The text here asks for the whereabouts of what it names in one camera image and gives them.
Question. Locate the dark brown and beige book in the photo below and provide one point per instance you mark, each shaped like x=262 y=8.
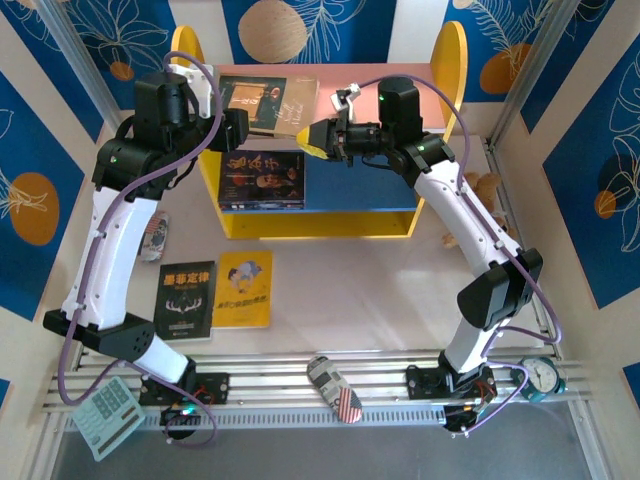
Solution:
x=280 y=107

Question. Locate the dark blue illustrated book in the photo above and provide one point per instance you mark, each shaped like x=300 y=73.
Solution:
x=260 y=175

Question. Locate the dark book with white characters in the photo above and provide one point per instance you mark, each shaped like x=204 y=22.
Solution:
x=260 y=204

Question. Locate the yellow cartoon cover book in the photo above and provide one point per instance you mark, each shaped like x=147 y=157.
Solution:
x=242 y=300

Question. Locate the black book with antler print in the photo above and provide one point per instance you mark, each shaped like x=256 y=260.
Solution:
x=185 y=300

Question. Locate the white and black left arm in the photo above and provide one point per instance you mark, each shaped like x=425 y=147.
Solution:
x=110 y=250

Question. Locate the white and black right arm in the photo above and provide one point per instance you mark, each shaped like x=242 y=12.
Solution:
x=460 y=210

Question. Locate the yellow pink blue bookshelf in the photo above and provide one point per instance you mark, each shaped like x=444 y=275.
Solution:
x=320 y=225

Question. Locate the dark grey book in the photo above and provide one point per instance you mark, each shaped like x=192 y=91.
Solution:
x=260 y=208

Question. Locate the brown teddy bear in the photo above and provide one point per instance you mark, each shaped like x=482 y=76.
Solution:
x=485 y=185

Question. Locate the newspaper print flag case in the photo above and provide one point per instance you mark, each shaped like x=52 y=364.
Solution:
x=330 y=385
x=157 y=240

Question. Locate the small black electronics board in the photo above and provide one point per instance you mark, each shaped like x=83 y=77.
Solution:
x=175 y=417
x=460 y=420

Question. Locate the teal alarm clock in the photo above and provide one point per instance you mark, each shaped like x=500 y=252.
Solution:
x=540 y=375

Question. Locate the pale green calculator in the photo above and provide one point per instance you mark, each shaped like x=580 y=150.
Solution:
x=107 y=420

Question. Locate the aluminium frame post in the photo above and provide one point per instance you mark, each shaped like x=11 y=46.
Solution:
x=84 y=60
x=536 y=65

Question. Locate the aluminium side rail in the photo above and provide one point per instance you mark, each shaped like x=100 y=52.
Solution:
x=500 y=159

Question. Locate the aluminium rail bed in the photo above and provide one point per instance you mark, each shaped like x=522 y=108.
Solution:
x=270 y=375

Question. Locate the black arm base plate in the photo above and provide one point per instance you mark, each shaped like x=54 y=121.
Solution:
x=215 y=387
x=420 y=382

